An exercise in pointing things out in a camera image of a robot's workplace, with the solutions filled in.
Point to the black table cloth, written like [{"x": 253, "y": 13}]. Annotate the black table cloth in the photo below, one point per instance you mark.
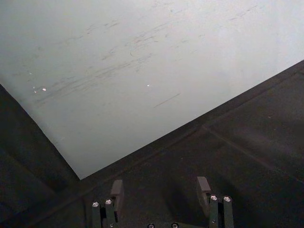
[{"x": 237, "y": 166}]

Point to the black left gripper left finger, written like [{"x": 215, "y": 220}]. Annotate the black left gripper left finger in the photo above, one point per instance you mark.
[{"x": 111, "y": 209}]

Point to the plain pale wall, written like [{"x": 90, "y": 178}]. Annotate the plain pale wall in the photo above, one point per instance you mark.
[{"x": 133, "y": 59}]

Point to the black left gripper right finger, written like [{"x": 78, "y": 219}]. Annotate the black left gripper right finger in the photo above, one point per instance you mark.
[{"x": 218, "y": 209}]

